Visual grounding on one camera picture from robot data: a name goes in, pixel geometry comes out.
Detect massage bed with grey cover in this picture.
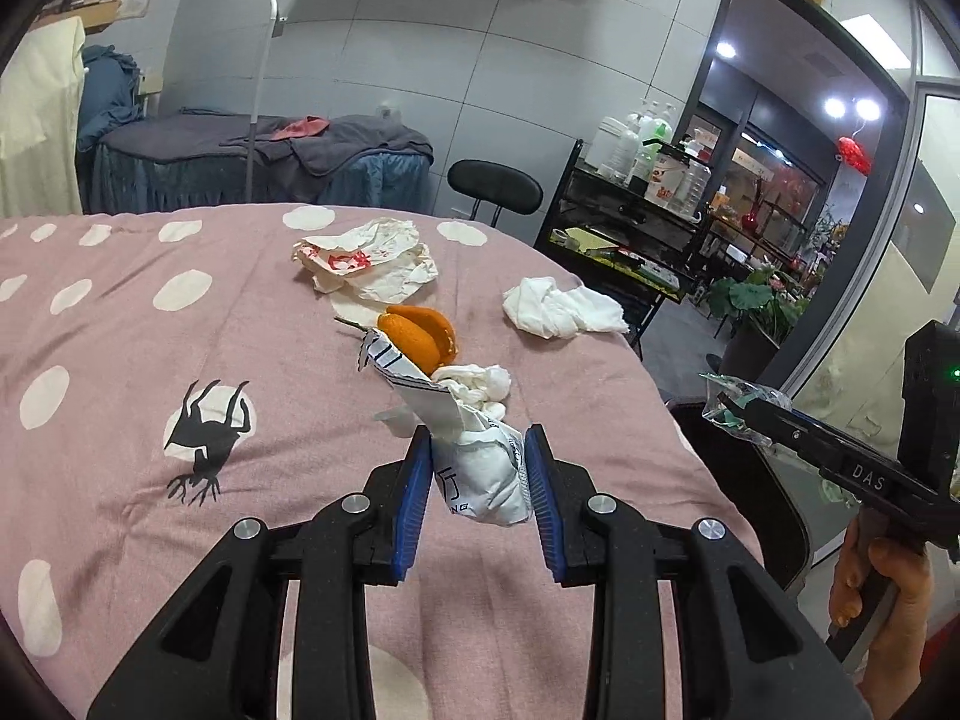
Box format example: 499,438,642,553
88,109,436,216

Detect cream cloth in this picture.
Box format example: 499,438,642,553
0,15,86,220

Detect white plastic packet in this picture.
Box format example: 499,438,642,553
354,330,535,527

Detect white crumpled tissue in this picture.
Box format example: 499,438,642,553
433,362,512,421

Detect person's right hand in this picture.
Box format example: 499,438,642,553
827,519,933,695

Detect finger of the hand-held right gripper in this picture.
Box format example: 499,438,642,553
739,395,902,467

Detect red hanging ornament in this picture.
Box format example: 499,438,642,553
837,136,873,176

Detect green potted plant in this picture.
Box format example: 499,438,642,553
707,261,812,392

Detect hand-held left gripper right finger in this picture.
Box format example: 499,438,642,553
523,424,875,720

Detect red cloth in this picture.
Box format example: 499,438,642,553
271,116,332,143

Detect orange peel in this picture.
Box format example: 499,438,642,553
376,304,460,376

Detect crumpled paper wrapper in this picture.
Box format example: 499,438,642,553
291,216,440,325

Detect bottles on cart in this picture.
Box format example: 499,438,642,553
632,100,677,182

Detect stack of clear cups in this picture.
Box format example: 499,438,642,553
677,157,711,215

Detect pink polka dot blanket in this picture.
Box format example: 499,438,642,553
0,202,766,720

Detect black cart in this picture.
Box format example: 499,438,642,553
534,139,715,359

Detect white crumpled cloth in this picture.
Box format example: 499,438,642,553
501,276,631,340

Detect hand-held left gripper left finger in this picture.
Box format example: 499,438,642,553
86,426,434,720

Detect blue cloth pile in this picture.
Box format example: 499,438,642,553
77,45,148,160

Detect black trash bin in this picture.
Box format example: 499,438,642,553
660,401,815,595

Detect black chair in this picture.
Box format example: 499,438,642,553
448,160,544,230

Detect white lamp stand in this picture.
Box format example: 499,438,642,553
245,0,288,206

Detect dark door frame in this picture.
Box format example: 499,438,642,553
675,0,920,421

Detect clear plastic wrapper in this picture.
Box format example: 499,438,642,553
699,371,793,437

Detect large white bottle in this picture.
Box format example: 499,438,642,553
585,116,639,175

